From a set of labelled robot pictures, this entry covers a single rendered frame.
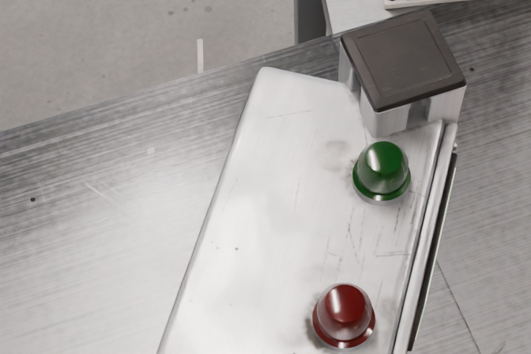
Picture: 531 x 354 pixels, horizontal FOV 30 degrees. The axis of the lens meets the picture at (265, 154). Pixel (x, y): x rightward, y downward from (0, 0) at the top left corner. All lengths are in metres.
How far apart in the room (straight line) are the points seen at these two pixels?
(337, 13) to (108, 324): 0.51
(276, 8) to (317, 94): 1.94
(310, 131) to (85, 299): 0.72
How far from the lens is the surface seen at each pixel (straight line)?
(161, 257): 1.15
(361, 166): 0.43
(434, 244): 0.46
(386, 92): 0.44
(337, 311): 0.40
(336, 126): 0.46
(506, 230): 1.18
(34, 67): 2.39
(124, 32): 2.41
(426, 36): 0.46
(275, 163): 0.45
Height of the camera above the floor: 1.86
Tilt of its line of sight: 59 degrees down
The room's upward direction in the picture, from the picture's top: 4 degrees counter-clockwise
